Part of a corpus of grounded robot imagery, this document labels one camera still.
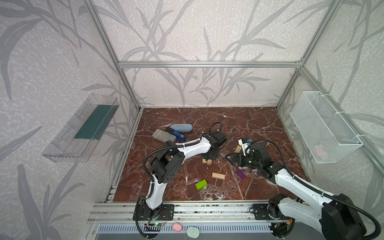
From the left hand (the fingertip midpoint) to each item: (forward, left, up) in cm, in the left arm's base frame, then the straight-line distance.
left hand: (214, 153), depth 92 cm
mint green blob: (-39, +12, +1) cm, 41 cm away
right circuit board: (-38, -32, -7) cm, 50 cm away
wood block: (-6, +4, -1) cm, 7 cm away
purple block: (-12, -15, -2) cm, 19 cm away
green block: (-18, +8, -1) cm, 20 cm away
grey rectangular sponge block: (+12, +34, -1) cm, 37 cm away
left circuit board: (-37, +31, -5) cm, 49 cm away
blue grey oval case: (+20, +22, -1) cm, 30 cm away
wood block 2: (-13, -2, -2) cm, 13 cm away
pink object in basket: (-7, -51, +19) cm, 55 cm away
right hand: (-3, -8, +9) cm, 12 cm away
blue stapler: (+12, +23, 0) cm, 26 cm away
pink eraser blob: (-37, +19, +1) cm, 42 cm away
